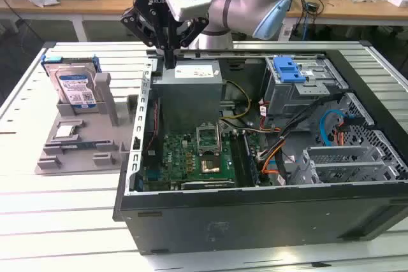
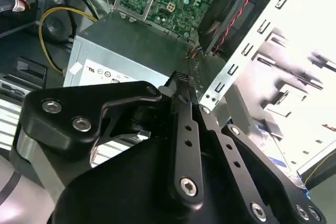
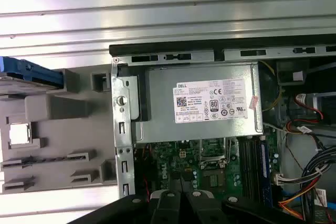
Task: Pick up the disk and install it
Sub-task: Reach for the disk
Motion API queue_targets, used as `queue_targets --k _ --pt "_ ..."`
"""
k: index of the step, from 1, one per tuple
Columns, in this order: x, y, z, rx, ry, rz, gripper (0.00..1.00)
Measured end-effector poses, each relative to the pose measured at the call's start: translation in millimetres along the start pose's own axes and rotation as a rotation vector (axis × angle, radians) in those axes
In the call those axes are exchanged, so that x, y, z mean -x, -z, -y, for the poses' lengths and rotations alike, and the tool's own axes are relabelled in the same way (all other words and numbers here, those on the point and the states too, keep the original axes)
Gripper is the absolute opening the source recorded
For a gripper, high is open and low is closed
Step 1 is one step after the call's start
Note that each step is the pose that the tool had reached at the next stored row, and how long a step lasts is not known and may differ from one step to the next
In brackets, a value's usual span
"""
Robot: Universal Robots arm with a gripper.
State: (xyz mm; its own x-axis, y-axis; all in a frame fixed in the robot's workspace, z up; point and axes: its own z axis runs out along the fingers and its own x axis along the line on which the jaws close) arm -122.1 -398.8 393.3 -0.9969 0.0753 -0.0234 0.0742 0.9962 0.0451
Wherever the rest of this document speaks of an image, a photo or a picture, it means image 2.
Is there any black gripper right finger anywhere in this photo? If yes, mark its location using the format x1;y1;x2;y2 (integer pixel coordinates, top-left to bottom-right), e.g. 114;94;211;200
181;73;328;224

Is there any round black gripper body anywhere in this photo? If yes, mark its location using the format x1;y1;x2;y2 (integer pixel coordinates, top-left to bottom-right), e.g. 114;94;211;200
51;133;251;224

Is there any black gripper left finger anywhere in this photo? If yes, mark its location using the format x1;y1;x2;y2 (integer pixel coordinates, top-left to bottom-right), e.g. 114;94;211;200
9;71;206;207

